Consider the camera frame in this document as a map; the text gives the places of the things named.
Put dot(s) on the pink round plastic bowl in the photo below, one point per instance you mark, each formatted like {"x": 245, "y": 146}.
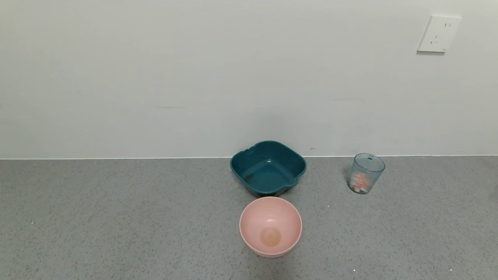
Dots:
{"x": 270, "y": 225}

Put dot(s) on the teal square plastic basin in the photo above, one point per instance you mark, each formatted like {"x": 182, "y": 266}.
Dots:
{"x": 268, "y": 177}

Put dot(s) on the clear ribbed plastic cup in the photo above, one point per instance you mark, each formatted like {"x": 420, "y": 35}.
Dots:
{"x": 367, "y": 165}

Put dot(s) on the pink and white solid pieces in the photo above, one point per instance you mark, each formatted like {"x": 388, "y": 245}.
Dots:
{"x": 360, "y": 182}

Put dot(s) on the white wall power socket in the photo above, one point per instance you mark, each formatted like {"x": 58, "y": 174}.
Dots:
{"x": 439, "y": 34}

